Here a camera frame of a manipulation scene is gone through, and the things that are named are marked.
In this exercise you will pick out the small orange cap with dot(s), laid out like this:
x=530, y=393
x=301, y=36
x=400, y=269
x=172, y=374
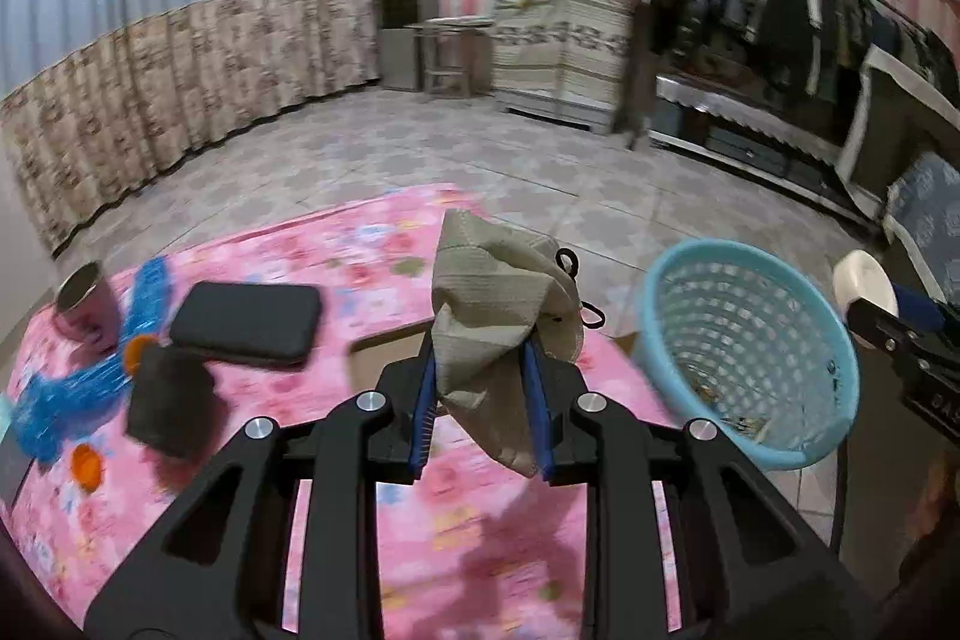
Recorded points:
x=86, y=467

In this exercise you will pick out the cream round soap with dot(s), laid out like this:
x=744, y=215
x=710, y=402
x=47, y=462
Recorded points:
x=859, y=275

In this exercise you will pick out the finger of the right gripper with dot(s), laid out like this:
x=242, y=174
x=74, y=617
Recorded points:
x=925, y=363
x=917, y=310

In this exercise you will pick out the floral blue curtain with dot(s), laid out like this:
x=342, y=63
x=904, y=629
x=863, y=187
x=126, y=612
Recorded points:
x=99, y=97

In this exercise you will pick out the blue plastic bag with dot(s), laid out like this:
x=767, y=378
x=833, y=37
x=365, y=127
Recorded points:
x=50, y=411

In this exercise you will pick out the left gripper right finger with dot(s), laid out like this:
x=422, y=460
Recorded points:
x=685, y=537

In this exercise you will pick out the pink floral tablecloth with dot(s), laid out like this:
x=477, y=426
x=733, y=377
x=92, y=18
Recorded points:
x=472, y=550

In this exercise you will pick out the beige cloth mask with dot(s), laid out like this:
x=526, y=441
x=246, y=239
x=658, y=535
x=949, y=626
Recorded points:
x=494, y=286

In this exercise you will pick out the black ribbed speaker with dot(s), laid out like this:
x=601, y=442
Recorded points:
x=172, y=407

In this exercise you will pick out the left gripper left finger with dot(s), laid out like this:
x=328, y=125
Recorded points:
x=277, y=536

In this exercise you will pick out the low tv bench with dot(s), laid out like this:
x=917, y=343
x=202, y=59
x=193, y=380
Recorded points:
x=715, y=127

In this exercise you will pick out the light blue plastic basket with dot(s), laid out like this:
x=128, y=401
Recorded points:
x=730, y=333

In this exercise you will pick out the black zip case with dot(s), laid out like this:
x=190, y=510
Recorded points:
x=271, y=325

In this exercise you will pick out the covered chest with clothes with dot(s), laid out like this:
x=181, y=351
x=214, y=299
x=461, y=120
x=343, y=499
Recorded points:
x=561, y=60

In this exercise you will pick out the clothes rack with garments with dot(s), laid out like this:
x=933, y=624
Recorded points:
x=799, y=60

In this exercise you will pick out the small metal side table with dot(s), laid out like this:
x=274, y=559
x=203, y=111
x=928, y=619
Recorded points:
x=448, y=48

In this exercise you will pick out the pink enamel mug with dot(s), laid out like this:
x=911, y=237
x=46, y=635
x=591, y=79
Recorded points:
x=85, y=310

